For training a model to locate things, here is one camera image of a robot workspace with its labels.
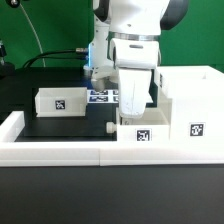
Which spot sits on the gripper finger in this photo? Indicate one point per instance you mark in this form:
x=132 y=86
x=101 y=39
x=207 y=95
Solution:
x=127 y=121

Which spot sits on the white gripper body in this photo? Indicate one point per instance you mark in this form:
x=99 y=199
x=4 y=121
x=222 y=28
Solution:
x=133 y=88

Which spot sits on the white drawer tray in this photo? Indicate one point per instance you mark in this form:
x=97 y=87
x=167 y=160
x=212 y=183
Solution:
x=61 y=102
x=151 y=127

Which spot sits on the white drawer cabinet box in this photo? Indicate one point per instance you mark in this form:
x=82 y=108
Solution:
x=192 y=100

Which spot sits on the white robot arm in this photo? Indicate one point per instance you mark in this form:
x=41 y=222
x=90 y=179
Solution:
x=125 y=47

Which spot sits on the fiducial marker sheet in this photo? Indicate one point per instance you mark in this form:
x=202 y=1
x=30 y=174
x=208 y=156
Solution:
x=105 y=96

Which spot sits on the black stand at left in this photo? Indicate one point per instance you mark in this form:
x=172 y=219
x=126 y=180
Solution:
x=6 y=68

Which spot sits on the white U-shaped frame fence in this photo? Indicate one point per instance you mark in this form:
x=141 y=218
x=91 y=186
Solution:
x=14 y=153

